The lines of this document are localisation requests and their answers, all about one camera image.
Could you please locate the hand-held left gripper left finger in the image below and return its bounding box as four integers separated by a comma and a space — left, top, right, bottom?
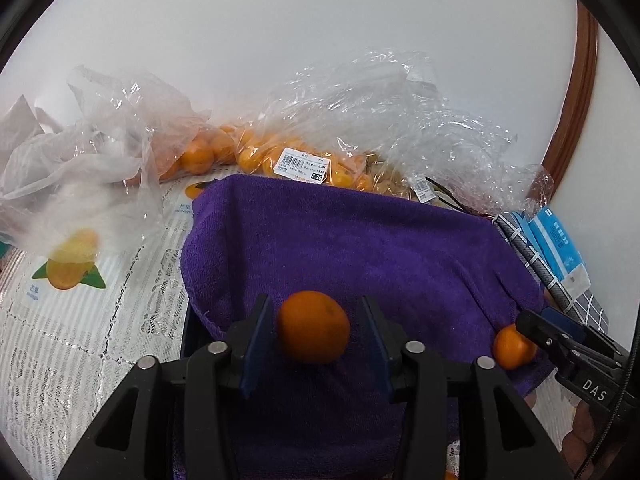
57, 292, 276, 480

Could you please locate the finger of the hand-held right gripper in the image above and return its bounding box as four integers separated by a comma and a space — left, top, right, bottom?
516, 310, 557, 361
539, 306, 590, 343

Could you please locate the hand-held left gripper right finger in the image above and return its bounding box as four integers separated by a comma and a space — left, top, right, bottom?
360, 295, 576, 480

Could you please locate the small tangerine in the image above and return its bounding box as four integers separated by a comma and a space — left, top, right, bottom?
493, 323, 540, 371

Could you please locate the large orange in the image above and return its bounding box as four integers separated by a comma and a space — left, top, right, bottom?
276, 290, 351, 365

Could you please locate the person's right hand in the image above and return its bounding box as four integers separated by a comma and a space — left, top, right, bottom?
522, 389, 608, 480

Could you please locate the grey checked cloth case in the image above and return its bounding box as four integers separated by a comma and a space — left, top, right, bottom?
491, 211, 612, 337

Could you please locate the blue tissue packet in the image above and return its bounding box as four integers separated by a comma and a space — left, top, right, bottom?
517, 206, 593, 297

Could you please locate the purple towel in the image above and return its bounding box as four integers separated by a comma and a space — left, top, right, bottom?
172, 174, 556, 480

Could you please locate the pile of bagged kumquats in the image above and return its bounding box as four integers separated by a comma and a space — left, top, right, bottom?
235, 127, 396, 193

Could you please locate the bunch of bagged tangerines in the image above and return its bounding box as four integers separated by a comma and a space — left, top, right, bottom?
150, 127, 238, 181

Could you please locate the large labelled clear bag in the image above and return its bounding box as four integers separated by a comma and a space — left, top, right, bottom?
232, 47, 556, 218

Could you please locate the crumpled clear plastic bag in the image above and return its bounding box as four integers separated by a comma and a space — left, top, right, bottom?
0, 65, 213, 261

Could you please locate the white plastic bag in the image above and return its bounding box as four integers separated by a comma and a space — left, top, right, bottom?
0, 94, 63, 201

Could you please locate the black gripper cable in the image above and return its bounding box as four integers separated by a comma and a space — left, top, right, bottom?
582, 327, 640, 478

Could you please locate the thin black cord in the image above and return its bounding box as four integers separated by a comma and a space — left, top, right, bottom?
426, 176, 495, 217

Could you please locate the brown wooden door frame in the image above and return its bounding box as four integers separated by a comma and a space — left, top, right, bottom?
541, 0, 601, 207

